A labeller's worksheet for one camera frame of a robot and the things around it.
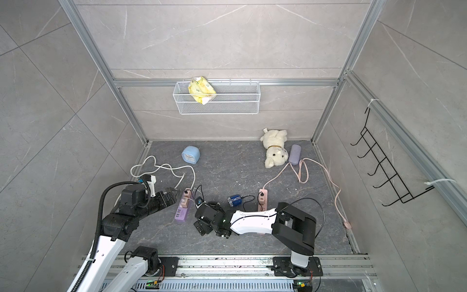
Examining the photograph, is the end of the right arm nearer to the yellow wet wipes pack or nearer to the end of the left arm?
the end of the left arm

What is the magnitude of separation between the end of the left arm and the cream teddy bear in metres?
0.58

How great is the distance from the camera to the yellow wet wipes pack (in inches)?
34.4

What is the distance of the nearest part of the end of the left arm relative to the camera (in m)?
0.65

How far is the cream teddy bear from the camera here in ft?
3.47
